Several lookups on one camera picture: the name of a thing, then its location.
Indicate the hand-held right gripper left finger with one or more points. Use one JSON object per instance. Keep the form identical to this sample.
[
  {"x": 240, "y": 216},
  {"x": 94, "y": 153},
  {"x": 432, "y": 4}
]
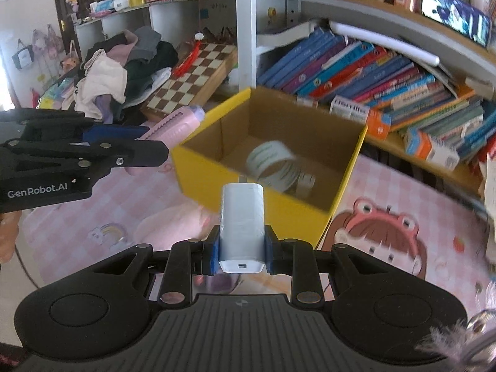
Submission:
[{"x": 216, "y": 250}]

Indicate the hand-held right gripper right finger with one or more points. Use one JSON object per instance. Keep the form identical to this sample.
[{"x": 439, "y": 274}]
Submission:
[{"x": 270, "y": 250}]

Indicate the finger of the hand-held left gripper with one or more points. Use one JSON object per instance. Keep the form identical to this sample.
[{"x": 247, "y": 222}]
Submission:
[
  {"x": 128, "y": 153},
  {"x": 116, "y": 132}
]

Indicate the tall white charger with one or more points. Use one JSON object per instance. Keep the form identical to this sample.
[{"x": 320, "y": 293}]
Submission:
[{"x": 242, "y": 224}]

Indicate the pink plush pig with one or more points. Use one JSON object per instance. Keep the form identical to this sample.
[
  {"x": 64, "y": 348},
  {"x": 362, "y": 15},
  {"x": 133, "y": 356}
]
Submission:
[{"x": 174, "y": 221}]

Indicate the pink utility knife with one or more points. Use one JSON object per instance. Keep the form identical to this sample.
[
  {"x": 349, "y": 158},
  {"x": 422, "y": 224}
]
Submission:
[{"x": 174, "y": 122}]

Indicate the yellow cardboard box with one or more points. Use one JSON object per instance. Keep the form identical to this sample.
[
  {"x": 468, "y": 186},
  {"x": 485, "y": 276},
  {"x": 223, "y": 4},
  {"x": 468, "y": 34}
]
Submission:
[{"x": 193, "y": 178}]

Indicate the clear tape roll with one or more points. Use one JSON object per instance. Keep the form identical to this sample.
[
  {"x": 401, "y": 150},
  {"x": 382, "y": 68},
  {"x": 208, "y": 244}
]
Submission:
[{"x": 267, "y": 155}]

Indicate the pink printed desktop mat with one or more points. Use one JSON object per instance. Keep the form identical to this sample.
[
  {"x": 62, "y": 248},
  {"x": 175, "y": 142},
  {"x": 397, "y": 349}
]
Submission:
[{"x": 387, "y": 186}]

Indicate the person's left hand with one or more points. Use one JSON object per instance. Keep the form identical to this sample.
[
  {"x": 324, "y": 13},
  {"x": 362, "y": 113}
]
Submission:
[{"x": 7, "y": 240}]

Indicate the pile of clothes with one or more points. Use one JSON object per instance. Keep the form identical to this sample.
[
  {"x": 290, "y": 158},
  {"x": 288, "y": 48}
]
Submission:
[{"x": 112, "y": 73}]

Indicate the wooden chessboard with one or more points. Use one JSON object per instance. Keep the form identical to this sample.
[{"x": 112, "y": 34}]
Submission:
[{"x": 190, "y": 81}]

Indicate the red tassel ornament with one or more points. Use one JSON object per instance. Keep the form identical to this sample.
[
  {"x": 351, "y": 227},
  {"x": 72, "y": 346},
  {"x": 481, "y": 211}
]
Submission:
[{"x": 188, "y": 60}]

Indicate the hanging tote bag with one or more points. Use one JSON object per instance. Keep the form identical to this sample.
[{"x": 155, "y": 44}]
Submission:
[{"x": 23, "y": 57}]

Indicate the white desk shelf unit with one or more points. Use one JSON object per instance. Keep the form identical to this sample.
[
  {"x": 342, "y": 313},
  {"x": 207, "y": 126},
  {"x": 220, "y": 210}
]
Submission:
[{"x": 246, "y": 46}]

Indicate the small orange carton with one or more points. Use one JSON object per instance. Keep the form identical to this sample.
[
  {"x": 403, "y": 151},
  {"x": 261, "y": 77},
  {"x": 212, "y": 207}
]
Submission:
[{"x": 362, "y": 114}]

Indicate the orange white carton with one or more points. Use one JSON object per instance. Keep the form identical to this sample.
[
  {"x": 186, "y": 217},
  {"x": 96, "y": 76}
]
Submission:
[{"x": 430, "y": 149}]

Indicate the row of colourful books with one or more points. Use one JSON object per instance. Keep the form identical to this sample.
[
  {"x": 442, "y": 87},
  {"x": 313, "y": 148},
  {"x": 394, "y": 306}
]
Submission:
[{"x": 368, "y": 81}]

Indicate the phone showing video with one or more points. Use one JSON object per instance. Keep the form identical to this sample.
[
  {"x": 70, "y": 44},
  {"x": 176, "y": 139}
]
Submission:
[{"x": 453, "y": 13}]

